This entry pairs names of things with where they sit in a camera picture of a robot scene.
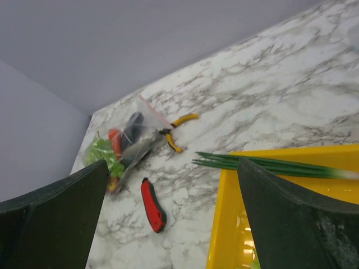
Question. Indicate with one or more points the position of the orange toy carrot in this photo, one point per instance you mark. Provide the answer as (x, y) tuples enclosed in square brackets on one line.
[(115, 137)]

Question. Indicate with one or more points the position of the purple toy eggplant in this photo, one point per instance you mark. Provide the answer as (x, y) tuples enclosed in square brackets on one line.
[(132, 131)]

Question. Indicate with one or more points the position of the grey toy fish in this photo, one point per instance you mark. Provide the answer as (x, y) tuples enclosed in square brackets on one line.
[(134, 153)]

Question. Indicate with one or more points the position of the green onion toy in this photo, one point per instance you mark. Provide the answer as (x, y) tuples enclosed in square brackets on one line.
[(277, 167)]

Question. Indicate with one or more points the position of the green toy grapes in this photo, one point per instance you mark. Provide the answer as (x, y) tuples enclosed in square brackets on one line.
[(101, 149)]

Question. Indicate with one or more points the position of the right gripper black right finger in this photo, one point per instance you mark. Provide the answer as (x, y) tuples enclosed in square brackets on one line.
[(294, 227)]

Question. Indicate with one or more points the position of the red black utility knife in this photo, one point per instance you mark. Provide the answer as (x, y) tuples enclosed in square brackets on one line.
[(156, 215)]

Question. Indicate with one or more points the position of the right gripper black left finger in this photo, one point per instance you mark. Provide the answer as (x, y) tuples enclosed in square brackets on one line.
[(54, 226)]

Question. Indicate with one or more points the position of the green celery toy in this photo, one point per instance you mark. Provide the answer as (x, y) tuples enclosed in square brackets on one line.
[(255, 264)]

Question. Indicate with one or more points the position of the yellow plastic tray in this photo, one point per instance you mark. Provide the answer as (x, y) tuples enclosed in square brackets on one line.
[(231, 244)]

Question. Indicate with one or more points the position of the clear zip top bag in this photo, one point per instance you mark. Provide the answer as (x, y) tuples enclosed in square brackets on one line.
[(152, 120)]

